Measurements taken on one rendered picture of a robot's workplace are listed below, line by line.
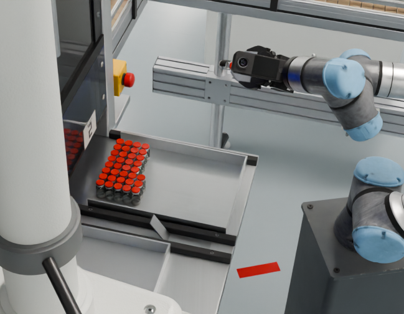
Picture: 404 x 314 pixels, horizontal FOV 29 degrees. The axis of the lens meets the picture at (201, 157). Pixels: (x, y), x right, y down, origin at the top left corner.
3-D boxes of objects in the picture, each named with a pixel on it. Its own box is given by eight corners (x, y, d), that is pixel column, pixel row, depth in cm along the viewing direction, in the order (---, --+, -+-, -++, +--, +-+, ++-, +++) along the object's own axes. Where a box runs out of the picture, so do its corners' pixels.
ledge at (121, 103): (68, 119, 216) (68, 114, 215) (84, 91, 226) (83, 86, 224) (116, 128, 214) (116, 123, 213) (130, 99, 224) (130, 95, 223)
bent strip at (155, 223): (149, 240, 182) (149, 223, 178) (153, 231, 185) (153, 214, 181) (208, 253, 180) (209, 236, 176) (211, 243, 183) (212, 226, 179)
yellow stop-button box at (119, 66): (93, 93, 210) (92, 71, 205) (102, 77, 215) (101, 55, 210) (120, 98, 209) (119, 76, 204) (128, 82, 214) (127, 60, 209)
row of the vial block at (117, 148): (94, 197, 192) (94, 184, 189) (117, 150, 205) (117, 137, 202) (103, 199, 191) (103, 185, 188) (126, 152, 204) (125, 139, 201)
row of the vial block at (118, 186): (112, 201, 191) (112, 187, 188) (134, 154, 204) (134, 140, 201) (121, 203, 191) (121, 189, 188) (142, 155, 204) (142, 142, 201)
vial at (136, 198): (130, 205, 190) (129, 191, 187) (132, 199, 192) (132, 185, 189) (139, 206, 190) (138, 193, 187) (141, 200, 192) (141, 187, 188)
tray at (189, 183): (88, 209, 189) (87, 199, 187) (121, 141, 208) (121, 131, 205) (225, 238, 184) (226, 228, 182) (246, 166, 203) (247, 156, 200)
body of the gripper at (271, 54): (275, 92, 173) (312, 97, 163) (246, 83, 168) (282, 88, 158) (284, 58, 173) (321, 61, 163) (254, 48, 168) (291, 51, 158)
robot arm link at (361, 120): (383, 102, 164) (360, 64, 159) (386, 136, 156) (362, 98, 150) (349, 116, 168) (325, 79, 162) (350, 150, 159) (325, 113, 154)
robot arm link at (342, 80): (353, 111, 149) (332, 79, 145) (314, 105, 158) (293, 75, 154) (375, 81, 151) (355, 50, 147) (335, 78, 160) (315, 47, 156)
